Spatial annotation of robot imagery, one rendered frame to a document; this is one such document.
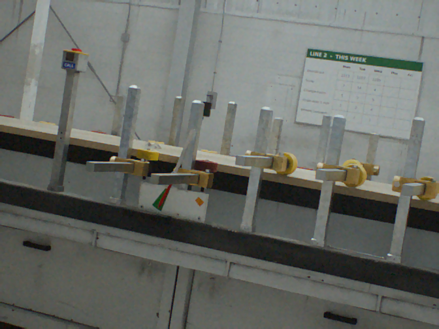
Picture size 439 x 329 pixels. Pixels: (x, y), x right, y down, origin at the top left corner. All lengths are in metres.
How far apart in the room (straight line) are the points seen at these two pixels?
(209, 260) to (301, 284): 0.33
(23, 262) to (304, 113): 6.99
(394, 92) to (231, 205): 7.01
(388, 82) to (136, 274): 7.03
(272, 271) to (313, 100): 7.39
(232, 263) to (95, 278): 0.70
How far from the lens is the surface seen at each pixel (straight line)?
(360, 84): 9.98
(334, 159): 2.68
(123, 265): 3.24
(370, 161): 3.76
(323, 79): 10.07
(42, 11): 4.32
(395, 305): 2.70
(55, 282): 3.40
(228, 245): 2.77
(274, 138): 3.87
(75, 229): 3.07
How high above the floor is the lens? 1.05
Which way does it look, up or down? 3 degrees down
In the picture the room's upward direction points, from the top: 9 degrees clockwise
